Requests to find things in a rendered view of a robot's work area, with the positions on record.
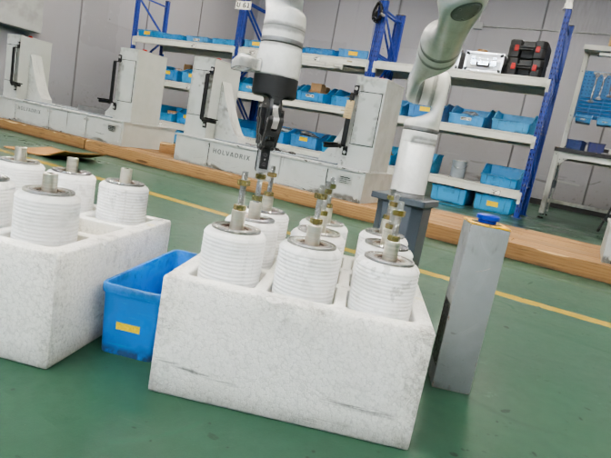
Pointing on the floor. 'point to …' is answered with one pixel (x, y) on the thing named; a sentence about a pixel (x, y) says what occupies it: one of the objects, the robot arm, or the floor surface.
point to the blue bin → (136, 305)
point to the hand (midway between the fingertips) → (263, 161)
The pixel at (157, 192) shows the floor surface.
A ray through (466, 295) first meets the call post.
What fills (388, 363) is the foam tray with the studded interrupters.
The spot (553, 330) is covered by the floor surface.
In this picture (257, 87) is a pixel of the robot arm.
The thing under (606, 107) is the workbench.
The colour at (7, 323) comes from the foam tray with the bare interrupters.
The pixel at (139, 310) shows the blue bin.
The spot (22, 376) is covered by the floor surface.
